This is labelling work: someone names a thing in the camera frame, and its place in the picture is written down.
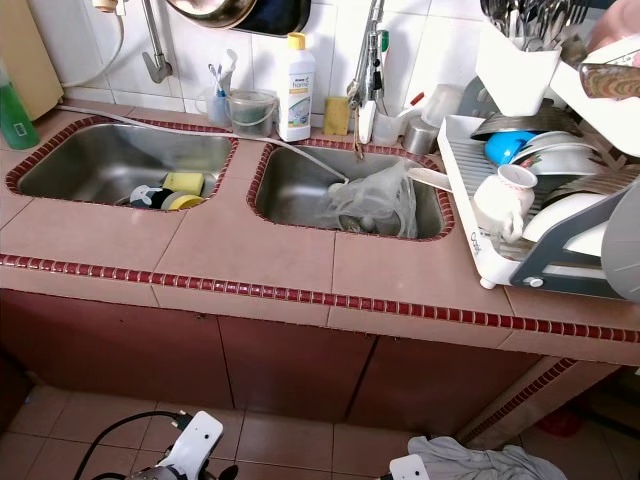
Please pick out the green dish soap bottle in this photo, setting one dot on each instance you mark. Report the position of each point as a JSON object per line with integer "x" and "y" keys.
{"x": 18, "y": 115}

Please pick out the white floral bowl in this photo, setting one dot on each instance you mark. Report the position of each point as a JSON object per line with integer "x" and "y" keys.
{"x": 560, "y": 158}

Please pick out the white mug floral print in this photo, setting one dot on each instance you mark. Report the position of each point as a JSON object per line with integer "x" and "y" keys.
{"x": 505, "y": 205}

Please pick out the white plastic dish rack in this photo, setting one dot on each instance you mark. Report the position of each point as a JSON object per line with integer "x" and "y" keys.
{"x": 465, "y": 190}

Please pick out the white detergent bottle yellow cap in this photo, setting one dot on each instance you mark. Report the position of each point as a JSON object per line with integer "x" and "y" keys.
{"x": 298, "y": 100}

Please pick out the clear plastic measuring cup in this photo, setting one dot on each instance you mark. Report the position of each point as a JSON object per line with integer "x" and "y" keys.
{"x": 388, "y": 130}

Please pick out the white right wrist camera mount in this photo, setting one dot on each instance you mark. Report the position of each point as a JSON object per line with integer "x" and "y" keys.
{"x": 410, "y": 470}

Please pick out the chrome gooseneck faucet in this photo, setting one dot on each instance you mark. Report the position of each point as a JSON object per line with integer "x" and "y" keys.
{"x": 372, "y": 60}

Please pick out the blue plastic bowl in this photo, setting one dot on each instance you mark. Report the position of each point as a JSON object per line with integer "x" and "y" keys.
{"x": 505, "y": 148}

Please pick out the bright yellow sponge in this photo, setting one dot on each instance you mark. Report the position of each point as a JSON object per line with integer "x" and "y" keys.
{"x": 185, "y": 182}

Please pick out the chrome wall tap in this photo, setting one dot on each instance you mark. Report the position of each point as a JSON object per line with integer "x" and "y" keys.
{"x": 158, "y": 68}

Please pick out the cream plastic spatula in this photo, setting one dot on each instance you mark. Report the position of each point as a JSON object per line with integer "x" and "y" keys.
{"x": 428, "y": 178}

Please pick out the white cutlery holder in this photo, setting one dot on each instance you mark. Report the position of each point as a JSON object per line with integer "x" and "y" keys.
{"x": 510, "y": 80}

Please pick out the yellow plastic bowl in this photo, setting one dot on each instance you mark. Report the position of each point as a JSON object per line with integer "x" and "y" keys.
{"x": 188, "y": 202}

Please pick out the mustard yellow sponge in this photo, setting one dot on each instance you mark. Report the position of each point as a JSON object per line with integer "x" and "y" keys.
{"x": 337, "y": 117}

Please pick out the beige water filter appliance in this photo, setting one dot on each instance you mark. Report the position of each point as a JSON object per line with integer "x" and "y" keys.
{"x": 40, "y": 60}

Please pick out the white bottle green cap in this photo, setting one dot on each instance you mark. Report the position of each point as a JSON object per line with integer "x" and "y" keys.
{"x": 367, "y": 120}

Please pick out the hanging steel wok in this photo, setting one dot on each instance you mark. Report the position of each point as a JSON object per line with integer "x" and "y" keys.
{"x": 220, "y": 12}

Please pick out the clear plastic bucket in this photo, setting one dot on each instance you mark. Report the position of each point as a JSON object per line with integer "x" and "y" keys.
{"x": 253, "y": 115}

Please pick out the white plate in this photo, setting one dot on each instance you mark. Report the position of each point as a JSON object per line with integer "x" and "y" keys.
{"x": 565, "y": 215}

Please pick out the stainless steel sink basin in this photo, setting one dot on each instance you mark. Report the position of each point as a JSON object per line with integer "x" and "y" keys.
{"x": 100, "y": 160}
{"x": 290, "y": 190}

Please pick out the red floor item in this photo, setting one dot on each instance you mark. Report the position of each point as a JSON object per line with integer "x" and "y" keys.
{"x": 562, "y": 420}

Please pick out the small stainless steel cup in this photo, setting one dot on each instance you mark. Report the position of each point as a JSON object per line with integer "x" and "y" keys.
{"x": 420, "y": 137}

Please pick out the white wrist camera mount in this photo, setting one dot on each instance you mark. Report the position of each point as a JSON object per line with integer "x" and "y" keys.
{"x": 410, "y": 470}
{"x": 190, "y": 445}

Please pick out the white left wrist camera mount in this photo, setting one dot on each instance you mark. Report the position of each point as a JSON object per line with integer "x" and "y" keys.
{"x": 190, "y": 445}

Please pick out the upturned steel bowl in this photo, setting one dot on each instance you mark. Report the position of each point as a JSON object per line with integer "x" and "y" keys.
{"x": 520, "y": 122}

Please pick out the clear crumpled plastic bag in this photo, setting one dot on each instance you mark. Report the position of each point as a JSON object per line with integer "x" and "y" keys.
{"x": 375, "y": 205}

